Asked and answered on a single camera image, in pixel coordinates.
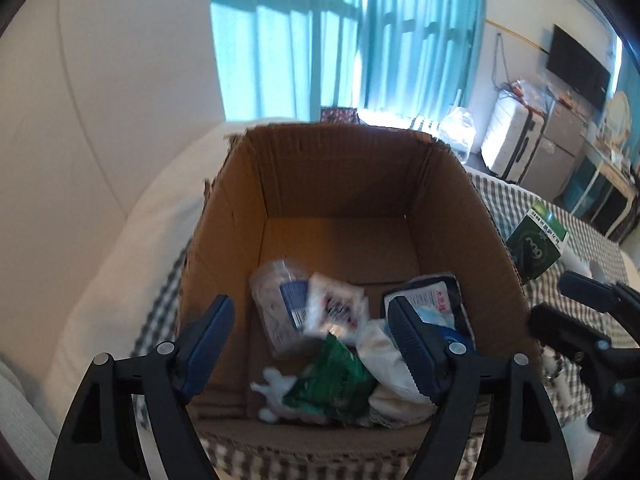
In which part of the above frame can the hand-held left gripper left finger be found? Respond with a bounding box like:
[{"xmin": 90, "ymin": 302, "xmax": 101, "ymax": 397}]
[{"xmin": 56, "ymin": 294, "xmax": 236, "ymax": 480}]

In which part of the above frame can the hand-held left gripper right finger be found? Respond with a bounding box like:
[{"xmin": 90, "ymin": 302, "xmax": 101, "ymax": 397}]
[{"xmin": 387, "ymin": 295, "xmax": 576, "ymax": 480}]

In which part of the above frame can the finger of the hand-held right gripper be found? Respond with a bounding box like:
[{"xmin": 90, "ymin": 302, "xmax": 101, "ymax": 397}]
[
  {"xmin": 529, "ymin": 302, "xmax": 616, "ymax": 363},
  {"xmin": 558, "ymin": 270, "xmax": 640, "ymax": 321}
]

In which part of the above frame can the white plastic bag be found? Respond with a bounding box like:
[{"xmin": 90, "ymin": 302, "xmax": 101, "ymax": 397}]
[{"xmin": 357, "ymin": 320, "xmax": 436, "ymax": 423}]

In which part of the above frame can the blue white tissue packet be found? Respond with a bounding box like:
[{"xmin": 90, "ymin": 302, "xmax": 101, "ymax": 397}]
[{"xmin": 382, "ymin": 272, "xmax": 476, "ymax": 356}]

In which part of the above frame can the white tissue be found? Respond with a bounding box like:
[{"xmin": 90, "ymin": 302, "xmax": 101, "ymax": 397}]
[{"xmin": 250, "ymin": 367, "xmax": 301, "ymax": 423}]

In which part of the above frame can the clear cotton swab container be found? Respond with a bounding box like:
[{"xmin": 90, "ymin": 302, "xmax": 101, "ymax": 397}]
[{"xmin": 249, "ymin": 259, "xmax": 311, "ymax": 358}]

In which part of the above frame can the green snack packet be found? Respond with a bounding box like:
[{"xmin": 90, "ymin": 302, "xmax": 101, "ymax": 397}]
[{"xmin": 282, "ymin": 334, "xmax": 378, "ymax": 426}]

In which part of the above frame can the red white sachet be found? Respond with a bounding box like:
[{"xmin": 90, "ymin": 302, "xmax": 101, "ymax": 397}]
[{"xmin": 306, "ymin": 272, "xmax": 370, "ymax": 335}]

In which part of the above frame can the brown cardboard box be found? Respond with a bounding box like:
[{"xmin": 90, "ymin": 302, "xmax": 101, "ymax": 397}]
[{"xmin": 177, "ymin": 122, "xmax": 543, "ymax": 456}]

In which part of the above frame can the checkered cloth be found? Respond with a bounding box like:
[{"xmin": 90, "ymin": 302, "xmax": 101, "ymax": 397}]
[{"xmin": 130, "ymin": 115, "xmax": 628, "ymax": 480}]

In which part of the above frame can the green carton box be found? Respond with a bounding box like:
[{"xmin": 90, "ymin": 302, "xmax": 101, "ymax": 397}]
[{"xmin": 505, "ymin": 199, "xmax": 571, "ymax": 283}]

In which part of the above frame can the white dressing table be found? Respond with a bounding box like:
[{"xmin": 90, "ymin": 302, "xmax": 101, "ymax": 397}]
[{"xmin": 565, "ymin": 145, "xmax": 638, "ymax": 238}]

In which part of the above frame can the silver fridge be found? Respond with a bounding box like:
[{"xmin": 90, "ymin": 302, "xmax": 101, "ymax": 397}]
[{"xmin": 520, "ymin": 105, "xmax": 591, "ymax": 201}]

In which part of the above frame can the white suitcase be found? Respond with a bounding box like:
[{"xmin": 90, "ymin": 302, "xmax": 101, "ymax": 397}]
[{"xmin": 481, "ymin": 95, "xmax": 546, "ymax": 184}]

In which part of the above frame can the oval vanity mirror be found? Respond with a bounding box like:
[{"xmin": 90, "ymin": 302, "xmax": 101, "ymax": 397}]
[{"xmin": 605, "ymin": 91, "xmax": 632, "ymax": 153}]

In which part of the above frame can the clear plastic bag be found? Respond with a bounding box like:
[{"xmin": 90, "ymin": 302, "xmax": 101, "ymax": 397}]
[{"xmin": 510, "ymin": 79, "xmax": 556, "ymax": 111}]

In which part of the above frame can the black television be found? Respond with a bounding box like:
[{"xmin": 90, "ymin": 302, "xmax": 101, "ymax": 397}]
[{"xmin": 545, "ymin": 24, "xmax": 612, "ymax": 110}]

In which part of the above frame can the narrow teal curtain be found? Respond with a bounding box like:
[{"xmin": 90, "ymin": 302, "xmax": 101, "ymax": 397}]
[{"xmin": 612, "ymin": 35, "xmax": 640, "ymax": 106}]

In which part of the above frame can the pack of water bottles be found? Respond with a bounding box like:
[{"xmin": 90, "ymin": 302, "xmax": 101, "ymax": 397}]
[{"xmin": 410, "ymin": 116, "xmax": 443, "ymax": 136}]

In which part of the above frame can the dark patterned cushion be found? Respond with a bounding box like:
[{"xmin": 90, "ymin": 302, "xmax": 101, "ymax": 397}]
[{"xmin": 320, "ymin": 106, "xmax": 360, "ymax": 125}]

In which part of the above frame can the beige padded headboard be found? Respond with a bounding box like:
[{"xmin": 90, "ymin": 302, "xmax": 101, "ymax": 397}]
[{"xmin": 0, "ymin": 0, "xmax": 226, "ymax": 361}]

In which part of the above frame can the wide teal curtain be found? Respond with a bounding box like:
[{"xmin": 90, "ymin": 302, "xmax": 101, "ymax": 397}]
[{"xmin": 207, "ymin": 0, "xmax": 486, "ymax": 123}]

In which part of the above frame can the black wall cable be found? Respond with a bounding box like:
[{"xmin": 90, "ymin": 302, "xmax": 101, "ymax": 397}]
[{"xmin": 492, "ymin": 32, "xmax": 506, "ymax": 96}]

